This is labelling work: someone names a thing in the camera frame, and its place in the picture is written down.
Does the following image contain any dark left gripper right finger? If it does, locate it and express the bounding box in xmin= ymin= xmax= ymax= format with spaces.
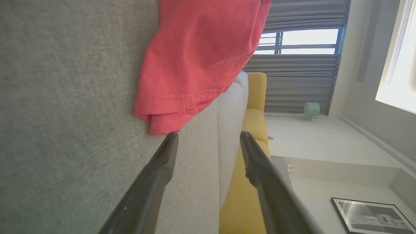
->
xmin=240 ymin=131 xmax=322 ymax=234

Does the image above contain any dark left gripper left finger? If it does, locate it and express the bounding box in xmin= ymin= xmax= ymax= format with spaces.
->
xmin=97 ymin=132 xmax=179 ymax=234

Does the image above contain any red jersey with black number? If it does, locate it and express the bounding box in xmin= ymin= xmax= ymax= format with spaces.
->
xmin=134 ymin=0 xmax=272 ymax=135

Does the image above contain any large yellow sofa back cushion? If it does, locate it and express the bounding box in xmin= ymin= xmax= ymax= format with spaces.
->
xmin=219 ymin=108 xmax=272 ymax=234

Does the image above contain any grey-brown panel behind sofa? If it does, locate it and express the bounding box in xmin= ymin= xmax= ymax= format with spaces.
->
xmin=270 ymin=156 xmax=293 ymax=190

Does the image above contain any grey stitched sofa seat cushion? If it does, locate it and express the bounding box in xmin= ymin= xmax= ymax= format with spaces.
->
xmin=216 ymin=81 xmax=245 ymax=209

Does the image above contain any black framed monochrome picture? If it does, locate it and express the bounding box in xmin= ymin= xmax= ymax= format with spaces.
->
xmin=331 ymin=197 xmax=416 ymax=234

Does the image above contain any mint green table lamp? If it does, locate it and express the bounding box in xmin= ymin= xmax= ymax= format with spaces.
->
xmin=304 ymin=101 xmax=321 ymax=121

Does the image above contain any large grey fabric sofa seat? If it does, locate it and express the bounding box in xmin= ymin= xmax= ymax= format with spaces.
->
xmin=0 ymin=0 xmax=220 ymax=234

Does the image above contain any grey pleated curtain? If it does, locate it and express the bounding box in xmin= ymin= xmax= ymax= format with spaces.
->
xmin=242 ymin=54 xmax=341 ymax=115
xmin=263 ymin=0 xmax=351 ymax=33

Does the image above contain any bright ceiling light panel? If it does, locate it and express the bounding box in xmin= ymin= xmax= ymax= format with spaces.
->
xmin=375 ymin=0 xmax=416 ymax=115

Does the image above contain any window with grey frame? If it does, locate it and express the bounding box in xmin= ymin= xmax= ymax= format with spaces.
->
xmin=253 ymin=29 xmax=345 ymax=55

